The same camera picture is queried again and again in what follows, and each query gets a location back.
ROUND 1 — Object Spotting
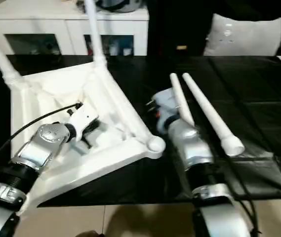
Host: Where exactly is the grey black bag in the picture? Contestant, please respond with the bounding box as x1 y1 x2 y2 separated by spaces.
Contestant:
76 0 144 13

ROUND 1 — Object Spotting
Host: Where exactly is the white plastic table top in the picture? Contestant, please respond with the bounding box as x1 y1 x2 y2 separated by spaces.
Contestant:
9 59 167 209

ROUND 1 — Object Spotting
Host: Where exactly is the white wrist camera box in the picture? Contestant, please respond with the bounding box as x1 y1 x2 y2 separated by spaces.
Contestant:
150 88 181 135
65 105 101 142

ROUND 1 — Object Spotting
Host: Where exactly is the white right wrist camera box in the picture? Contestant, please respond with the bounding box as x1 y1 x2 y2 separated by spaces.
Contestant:
150 88 181 135

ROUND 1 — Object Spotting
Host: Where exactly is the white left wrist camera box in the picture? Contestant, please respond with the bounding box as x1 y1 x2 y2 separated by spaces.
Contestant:
65 105 101 142

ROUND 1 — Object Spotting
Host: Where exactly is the grey pillow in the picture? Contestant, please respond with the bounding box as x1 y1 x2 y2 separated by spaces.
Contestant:
202 13 281 57

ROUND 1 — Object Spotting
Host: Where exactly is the black work mat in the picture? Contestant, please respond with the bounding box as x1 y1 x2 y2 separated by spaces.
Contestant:
0 53 281 208

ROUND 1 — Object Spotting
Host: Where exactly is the white cabinet with glass doors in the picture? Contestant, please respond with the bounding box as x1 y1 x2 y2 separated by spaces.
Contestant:
0 0 150 56

